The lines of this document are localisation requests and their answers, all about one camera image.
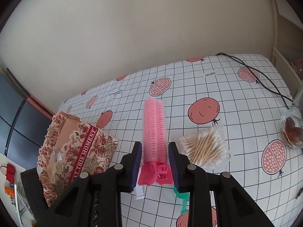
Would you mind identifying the bag of cotton swabs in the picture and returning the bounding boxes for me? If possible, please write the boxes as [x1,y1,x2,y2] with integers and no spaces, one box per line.
[176,125,229,170]

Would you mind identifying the pink hair roller clip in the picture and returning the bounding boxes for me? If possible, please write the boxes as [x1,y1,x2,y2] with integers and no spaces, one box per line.
[138,97,173,186]

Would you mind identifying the green plastic hair clip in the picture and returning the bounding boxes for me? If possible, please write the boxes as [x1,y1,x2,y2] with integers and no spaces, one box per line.
[173,187,190,214]

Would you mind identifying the cream drawer shelf unit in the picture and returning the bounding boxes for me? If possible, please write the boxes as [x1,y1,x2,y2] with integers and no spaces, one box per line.
[271,0,302,96]

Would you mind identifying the glass mug with dates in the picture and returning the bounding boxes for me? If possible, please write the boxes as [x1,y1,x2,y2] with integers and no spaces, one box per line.
[281,87,303,150]

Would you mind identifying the cream plastic claw clip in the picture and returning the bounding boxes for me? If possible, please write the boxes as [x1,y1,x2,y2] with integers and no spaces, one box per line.
[134,184,145,200]

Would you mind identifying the pomegranate grid tablecloth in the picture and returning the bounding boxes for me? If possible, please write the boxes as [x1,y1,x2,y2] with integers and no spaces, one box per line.
[57,54,303,227]

